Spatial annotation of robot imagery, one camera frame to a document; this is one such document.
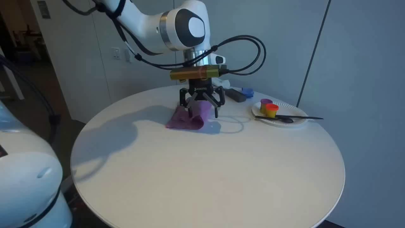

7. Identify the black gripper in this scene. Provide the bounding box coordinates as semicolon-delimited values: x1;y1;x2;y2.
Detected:
178;77;226;119

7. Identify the pink t-shirt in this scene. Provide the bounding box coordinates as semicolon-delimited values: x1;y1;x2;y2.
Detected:
164;97;215;133

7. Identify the blue small object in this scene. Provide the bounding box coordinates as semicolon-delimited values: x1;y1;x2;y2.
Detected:
239;86;255;100

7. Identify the purple cup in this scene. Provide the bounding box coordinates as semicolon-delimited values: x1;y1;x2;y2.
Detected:
259;97;274;115

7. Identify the orange cup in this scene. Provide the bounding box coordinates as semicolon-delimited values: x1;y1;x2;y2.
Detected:
264;102;279;120

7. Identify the white plate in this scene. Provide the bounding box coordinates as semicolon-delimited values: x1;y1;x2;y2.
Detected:
250;100;309;129

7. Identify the black brush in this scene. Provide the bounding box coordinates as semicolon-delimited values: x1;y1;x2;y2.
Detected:
254;112;325;124

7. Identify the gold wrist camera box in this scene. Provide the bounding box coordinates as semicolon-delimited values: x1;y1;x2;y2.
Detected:
169;64;221;82

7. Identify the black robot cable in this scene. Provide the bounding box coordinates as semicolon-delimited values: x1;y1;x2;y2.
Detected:
61;0;268;77

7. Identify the white wall switch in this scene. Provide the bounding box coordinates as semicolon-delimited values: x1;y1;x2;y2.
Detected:
110;45;122;62
122;46;134;64

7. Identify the black floor cable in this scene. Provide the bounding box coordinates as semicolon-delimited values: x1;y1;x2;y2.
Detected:
0;55;60;147

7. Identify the dark wall sign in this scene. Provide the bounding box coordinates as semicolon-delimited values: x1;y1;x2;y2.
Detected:
36;0;51;20

